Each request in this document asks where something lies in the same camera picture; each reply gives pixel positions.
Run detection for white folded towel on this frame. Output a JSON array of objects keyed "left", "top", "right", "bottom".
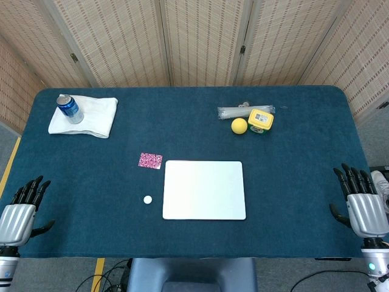
[{"left": 47, "top": 93, "right": 119, "bottom": 139}]

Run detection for dark blue tablecloth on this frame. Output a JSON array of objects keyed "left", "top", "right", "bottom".
[{"left": 0, "top": 85, "right": 385, "bottom": 259}]

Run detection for white sneaker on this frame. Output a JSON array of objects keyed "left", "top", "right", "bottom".
[{"left": 370, "top": 170, "right": 389, "bottom": 210}]

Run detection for yellow foam ball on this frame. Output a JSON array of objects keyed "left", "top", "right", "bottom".
[{"left": 231, "top": 117, "right": 249, "bottom": 134}]

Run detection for pink patterned card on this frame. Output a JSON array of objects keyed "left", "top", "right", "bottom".
[{"left": 138, "top": 152, "right": 164, "bottom": 169}]

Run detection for white rectangular board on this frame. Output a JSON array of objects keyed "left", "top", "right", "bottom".
[{"left": 162, "top": 160, "right": 247, "bottom": 221}]

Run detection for woven bamboo folding screen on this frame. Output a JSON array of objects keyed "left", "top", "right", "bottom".
[{"left": 0, "top": 0, "right": 389, "bottom": 134}]

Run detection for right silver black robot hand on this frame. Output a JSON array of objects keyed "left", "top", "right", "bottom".
[{"left": 329, "top": 163, "right": 388, "bottom": 239}]

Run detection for green tub with yellow lid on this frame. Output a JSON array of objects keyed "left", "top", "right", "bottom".
[{"left": 247, "top": 108, "right": 275, "bottom": 134}]

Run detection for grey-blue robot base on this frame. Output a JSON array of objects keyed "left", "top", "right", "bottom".
[{"left": 126, "top": 257, "right": 258, "bottom": 292}]

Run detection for clear plastic straw packet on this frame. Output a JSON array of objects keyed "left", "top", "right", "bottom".
[{"left": 217, "top": 104, "right": 276, "bottom": 121}]

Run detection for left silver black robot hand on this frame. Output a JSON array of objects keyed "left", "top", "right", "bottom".
[{"left": 0, "top": 175, "right": 56, "bottom": 248}]

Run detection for black floor cable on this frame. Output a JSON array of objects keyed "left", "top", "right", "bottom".
[
  {"left": 75, "top": 258, "right": 133, "bottom": 292},
  {"left": 291, "top": 269, "right": 377, "bottom": 292}
]

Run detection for blue soda can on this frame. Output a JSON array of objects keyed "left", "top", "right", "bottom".
[{"left": 56, "top": 94, "right": 85, "bottom": 125}]

